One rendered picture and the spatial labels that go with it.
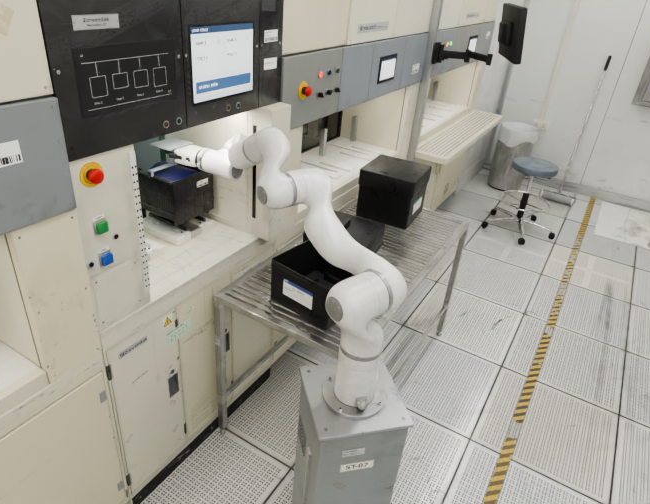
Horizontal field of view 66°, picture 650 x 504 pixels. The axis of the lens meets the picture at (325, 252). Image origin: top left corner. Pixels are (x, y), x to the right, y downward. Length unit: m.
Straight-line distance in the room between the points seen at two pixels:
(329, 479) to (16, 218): 1.08
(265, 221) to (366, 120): 1.48
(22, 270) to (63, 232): 0.13
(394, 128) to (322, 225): 1.95
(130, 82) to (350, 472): 1.24
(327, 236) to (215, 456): 1.31
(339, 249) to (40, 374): 0.87
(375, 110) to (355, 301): 2.18
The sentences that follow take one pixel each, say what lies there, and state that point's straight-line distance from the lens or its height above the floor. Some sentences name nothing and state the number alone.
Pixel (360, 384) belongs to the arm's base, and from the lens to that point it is 1.45.
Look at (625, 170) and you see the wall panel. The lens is 5.76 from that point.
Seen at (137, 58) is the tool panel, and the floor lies 1.62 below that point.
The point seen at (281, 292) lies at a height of 0.82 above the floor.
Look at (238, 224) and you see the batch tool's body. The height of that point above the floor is 0.90.
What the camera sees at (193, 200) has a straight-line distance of 2.01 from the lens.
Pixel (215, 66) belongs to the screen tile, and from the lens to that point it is 1.66.
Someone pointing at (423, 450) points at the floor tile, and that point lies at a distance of 2.47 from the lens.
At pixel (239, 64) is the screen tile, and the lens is 1.75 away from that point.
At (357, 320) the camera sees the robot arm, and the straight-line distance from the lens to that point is 1.24.
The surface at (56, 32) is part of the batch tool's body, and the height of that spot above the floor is 1.69.
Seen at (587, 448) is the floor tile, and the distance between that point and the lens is 2.81.
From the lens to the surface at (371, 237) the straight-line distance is 2.16.
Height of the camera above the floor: 1.87
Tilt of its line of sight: 30 degrees down
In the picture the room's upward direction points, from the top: 5 degrees clockwise
